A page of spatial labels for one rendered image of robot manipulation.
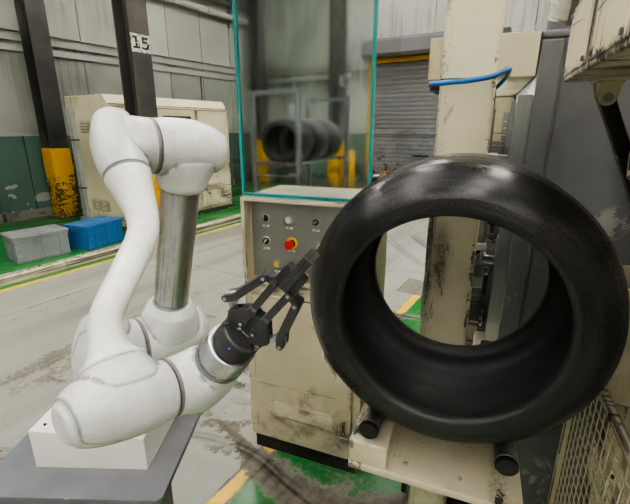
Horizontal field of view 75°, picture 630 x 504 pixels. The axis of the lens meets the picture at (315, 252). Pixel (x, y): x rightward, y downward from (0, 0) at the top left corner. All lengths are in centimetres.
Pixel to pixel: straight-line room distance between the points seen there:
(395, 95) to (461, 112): 957
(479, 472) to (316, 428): 108
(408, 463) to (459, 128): 81
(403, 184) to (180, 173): 55
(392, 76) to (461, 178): 1002
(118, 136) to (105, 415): 58
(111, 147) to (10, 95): 788
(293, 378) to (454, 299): 98
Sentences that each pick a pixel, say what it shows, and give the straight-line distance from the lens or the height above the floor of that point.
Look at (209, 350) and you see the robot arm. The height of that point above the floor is 120.
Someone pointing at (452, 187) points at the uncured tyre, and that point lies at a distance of 74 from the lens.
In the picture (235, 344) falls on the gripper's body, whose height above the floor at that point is 122.
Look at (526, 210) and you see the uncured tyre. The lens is 75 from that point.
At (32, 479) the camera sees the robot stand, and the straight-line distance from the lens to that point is 145.
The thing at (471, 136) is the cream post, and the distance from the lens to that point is 111.
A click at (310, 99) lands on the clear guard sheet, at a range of 161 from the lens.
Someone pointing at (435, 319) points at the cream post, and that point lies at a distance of 123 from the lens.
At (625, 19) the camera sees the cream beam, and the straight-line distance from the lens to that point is 70.
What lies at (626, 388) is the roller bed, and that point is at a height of 95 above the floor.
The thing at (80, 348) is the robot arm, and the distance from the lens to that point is 130.
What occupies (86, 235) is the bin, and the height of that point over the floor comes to 20.
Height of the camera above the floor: 154
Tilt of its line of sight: 17 degrees down
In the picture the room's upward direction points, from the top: straight up
